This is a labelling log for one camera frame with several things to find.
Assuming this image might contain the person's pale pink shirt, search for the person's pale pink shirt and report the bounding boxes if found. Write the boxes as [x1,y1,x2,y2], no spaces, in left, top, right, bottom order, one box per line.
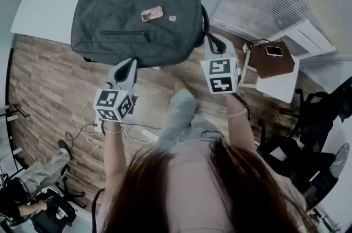
[97,138,307,233]

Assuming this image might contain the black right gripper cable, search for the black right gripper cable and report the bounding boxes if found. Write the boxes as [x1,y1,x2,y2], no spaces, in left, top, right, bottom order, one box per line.
[236,92,253,120]

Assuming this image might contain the dark round table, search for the dark round table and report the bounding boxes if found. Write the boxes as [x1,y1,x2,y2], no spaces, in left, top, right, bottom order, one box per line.
[328,142,351,190]

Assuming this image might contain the white-edged smartphone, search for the white-edged smartphone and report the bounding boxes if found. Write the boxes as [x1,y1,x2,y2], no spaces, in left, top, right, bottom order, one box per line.
[264,45,284,58]

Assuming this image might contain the small colourful card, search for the small colourful card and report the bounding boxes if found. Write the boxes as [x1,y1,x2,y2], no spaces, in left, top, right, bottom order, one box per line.
[140,5,164,23]

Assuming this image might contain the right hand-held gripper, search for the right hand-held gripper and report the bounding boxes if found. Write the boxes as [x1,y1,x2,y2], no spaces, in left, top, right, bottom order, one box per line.
[200,33,242,95]

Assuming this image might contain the brown leather bag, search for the brown leather bag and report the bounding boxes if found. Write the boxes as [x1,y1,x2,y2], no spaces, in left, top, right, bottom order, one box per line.
[249,41,296,80]

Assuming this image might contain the person's left forearm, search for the person's left forearm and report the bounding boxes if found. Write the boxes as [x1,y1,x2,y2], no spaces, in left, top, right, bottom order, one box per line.
[103,120,130,196]

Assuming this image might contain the rolling whiteboard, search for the rolling whiteboard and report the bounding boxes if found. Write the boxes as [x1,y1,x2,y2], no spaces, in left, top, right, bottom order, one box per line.
[0,102,30,169]

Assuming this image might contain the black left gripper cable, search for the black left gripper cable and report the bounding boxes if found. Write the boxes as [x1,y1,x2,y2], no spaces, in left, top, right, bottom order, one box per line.
[91,119,107,233]

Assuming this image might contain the white power strip with cables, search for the white power strip with cables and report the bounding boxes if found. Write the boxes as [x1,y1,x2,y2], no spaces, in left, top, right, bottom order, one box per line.
[70,99,103,148]

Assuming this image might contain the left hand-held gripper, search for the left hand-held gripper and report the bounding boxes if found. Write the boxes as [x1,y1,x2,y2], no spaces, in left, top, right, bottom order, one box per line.
[93,58,139,123]

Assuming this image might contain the white side table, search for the white side table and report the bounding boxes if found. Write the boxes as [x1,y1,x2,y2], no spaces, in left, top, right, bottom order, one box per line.
[241,46,301,104]

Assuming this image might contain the black floor cable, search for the black floor cable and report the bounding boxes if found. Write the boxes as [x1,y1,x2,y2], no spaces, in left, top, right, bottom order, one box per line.
[65,122,97,151]

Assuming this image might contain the person's grey trousers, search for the person's grey trousers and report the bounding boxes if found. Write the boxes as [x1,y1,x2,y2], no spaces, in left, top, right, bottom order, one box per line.
[156,82,225,152]

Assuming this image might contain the black office chair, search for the black office chair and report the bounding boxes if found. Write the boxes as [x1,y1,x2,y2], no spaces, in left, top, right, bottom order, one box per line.
[291,83,352,145]
[29,165,86,233]
[258,121,339,201]

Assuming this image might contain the pink bangle bracelet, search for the pink bangle bracelet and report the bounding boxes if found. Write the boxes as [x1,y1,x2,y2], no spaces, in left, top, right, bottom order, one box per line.
[227,108,248,119]

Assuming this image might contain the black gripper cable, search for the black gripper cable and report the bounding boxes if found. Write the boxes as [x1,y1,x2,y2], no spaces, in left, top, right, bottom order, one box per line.
[236,92,253,120]
[91,119,107,233]

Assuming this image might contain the person's right forearm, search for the person's right forearm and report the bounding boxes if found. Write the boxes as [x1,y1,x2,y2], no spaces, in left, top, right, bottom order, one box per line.
[225,93,260,156]

